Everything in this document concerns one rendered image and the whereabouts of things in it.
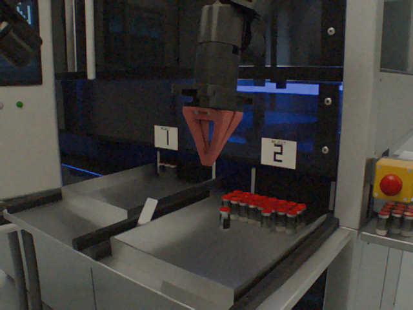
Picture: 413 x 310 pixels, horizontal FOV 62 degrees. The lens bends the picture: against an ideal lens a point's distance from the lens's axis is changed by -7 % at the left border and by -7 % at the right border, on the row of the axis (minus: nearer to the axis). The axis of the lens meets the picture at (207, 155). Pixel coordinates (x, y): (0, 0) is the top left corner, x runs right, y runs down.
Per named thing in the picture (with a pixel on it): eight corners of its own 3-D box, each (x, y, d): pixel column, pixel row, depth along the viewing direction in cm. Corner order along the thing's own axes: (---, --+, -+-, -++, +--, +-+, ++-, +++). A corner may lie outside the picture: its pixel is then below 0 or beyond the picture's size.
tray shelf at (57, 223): (144, 176, 122) (144, 170, 121) (360, 225, 80) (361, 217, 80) (2, 217, 84) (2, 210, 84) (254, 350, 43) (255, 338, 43)
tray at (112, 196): (154, 173, 118) (154, 162, 118) (221, 188, 103) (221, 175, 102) (62, 199, 92) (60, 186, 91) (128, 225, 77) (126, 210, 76)
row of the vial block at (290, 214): (224, 213, 84) (225, 194, 83) (297, 232, 73) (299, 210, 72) (219, 216, 82) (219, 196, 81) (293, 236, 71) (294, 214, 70)
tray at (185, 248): (223, 205, 90) (223, 190, 89) (324, 229, 74) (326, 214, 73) (111, 255, 64) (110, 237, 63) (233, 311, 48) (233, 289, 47)
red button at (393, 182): (381, 190, 69) (383, 170, 68) (402, 194, 67) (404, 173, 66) (377, 195, 66) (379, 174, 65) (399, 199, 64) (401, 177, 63)
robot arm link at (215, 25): (193, -2, 46) (235, -5, 43) (217, 14, 52) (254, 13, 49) (188, 50, 46) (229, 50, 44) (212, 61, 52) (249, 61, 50)
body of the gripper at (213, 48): (254, 108, 50) (259, 55, 50) (210, 100, 42) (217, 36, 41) (215, 105, 54) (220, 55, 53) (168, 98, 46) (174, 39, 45)
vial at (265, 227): (263, 228, 75) (264, 207, 74) (272, 230, 74) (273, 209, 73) (258, 232, 73) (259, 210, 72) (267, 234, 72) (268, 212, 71)
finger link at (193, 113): (248, 168, 51) (255, 99, 50) (218, 170, 45) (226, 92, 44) (208, 161, 55) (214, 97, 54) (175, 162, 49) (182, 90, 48)
